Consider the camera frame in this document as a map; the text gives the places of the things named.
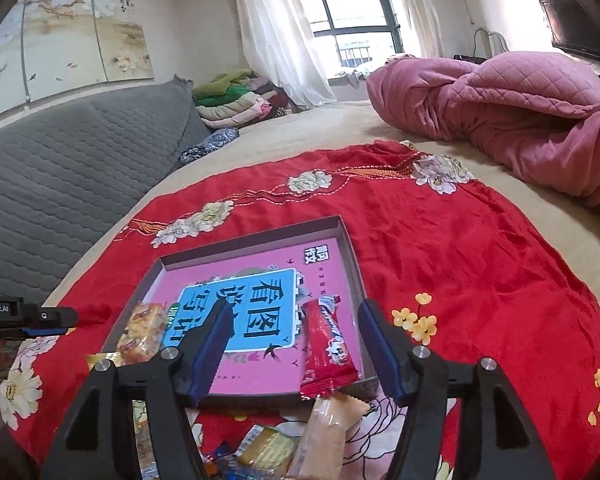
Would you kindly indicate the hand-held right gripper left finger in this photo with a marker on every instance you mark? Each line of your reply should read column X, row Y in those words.
column 210, row 355

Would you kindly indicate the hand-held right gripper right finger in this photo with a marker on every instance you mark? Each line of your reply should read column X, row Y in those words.
column 380, row 350

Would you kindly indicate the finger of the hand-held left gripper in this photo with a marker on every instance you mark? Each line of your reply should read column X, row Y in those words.
column 50, row 317

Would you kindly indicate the red snack packet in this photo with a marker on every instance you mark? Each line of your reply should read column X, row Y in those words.
column 325, row 355

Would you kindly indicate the shallow grey box pink print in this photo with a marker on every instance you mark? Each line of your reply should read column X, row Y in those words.
column 325, row 280

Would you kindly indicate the peach snack packet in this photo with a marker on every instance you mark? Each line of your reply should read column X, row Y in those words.
column 325, row 435

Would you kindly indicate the yellow snack packet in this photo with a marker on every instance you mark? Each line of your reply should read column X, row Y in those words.
column 267, row 452

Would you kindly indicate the clear puffed snack packet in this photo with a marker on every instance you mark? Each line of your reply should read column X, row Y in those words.
column 140, row 332

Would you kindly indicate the blue snack packet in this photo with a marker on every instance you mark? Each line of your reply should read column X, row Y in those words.
column 225, row 460

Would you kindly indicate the red floral blanket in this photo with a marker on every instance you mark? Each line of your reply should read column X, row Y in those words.
column 455, row 240

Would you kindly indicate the grey quilted headboard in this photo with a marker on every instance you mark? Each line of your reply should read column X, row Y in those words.
column 80, row 160

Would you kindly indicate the blue patterned cloth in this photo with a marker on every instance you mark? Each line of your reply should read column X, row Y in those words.
column 210, row 145

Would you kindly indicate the beige bed sheet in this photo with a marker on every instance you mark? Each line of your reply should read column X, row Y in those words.
column 340, row 125

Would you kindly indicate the stack of folded clothes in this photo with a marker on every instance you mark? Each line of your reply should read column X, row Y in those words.
column 230, row 100

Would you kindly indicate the pink quilt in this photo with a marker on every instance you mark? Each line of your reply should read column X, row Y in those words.
column 530, row 110

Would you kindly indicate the patterned cloth bundle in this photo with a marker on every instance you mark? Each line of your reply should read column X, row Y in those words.
column 397, row 58

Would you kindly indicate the white sheer curtain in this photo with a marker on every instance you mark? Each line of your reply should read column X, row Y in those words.
column 280, row 50
column 420, row 10

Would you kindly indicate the dark framed window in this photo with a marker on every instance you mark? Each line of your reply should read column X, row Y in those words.
column 355, row 10

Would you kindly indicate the black flat television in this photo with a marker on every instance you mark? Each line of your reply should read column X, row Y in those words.
column 575, row 25

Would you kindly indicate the blossom wall painting panel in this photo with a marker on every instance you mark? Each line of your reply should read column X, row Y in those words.
column 62, row 35
column 122, row 35
column 2, row 55

